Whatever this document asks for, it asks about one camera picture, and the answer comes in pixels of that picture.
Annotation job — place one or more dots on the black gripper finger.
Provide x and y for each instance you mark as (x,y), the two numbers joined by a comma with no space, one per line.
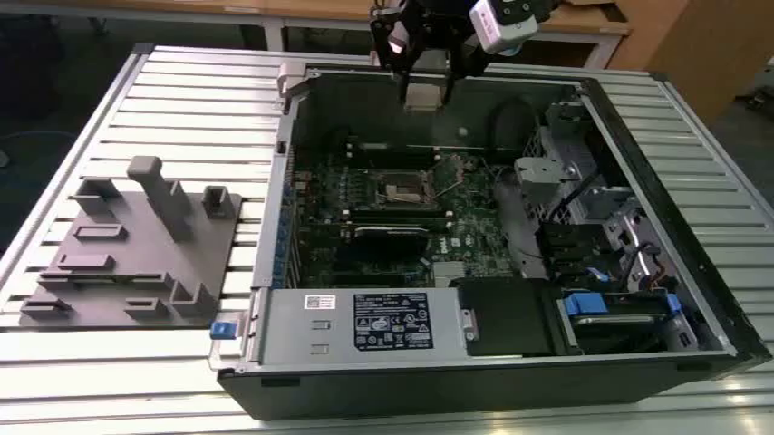
(469,61)
(388,59)

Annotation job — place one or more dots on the silver CPU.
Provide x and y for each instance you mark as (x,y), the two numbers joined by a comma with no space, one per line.
(422,96)

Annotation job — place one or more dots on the CPU socket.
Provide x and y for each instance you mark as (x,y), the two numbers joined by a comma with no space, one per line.
(402,190)

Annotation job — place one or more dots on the silver metal drive cage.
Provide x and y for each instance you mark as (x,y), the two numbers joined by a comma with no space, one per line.
(596,204)

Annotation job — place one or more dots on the green motherboard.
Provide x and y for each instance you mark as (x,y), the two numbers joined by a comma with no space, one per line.
(478,235)

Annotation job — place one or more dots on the wooden cabinet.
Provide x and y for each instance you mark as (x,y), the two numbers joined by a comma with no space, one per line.
(708,45)

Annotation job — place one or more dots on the black graphics card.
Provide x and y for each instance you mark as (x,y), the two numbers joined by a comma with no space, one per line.
(388,244)

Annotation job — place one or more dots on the silver chipset heatsink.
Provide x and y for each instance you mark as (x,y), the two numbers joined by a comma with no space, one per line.
(450,270)

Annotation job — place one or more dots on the grey parts rack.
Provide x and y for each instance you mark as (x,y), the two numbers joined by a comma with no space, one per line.
(146,254)

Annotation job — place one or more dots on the hard disk in blue carrier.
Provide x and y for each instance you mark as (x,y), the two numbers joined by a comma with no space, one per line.
(610,324)

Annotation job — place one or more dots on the silver power supply with label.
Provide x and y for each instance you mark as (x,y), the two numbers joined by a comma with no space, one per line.
(290,335)

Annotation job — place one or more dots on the blue case latch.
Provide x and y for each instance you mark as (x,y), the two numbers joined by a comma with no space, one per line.
(223,331)

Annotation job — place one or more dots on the black PC case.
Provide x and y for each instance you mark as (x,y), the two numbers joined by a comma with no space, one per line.
(424,394)

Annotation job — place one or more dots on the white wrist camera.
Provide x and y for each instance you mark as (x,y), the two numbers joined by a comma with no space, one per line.
(505,27)

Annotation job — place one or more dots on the wooden desk with white frame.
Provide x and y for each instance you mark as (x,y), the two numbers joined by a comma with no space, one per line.
(581,22)
(121,4)

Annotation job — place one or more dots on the silver metal bracket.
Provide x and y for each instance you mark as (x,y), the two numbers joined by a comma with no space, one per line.
(541,170)

